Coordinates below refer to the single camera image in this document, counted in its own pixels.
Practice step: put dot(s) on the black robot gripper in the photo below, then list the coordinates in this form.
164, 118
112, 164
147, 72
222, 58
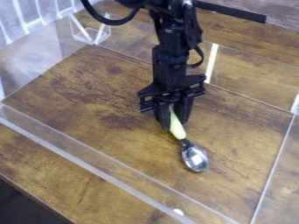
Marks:
173, 87

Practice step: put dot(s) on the green handled metal spoon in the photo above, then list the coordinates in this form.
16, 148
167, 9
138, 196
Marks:
193, 153

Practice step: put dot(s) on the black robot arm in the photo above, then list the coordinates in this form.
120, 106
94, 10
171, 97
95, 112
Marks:
175, 23

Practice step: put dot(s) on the black bar at table edge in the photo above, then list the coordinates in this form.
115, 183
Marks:
251, 16

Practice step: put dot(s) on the clear acrylic tray enclosure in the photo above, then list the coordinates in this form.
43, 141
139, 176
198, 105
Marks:
86, 154

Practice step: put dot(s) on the clear acrylic triangular bracket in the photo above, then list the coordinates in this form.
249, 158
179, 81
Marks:
86, 34

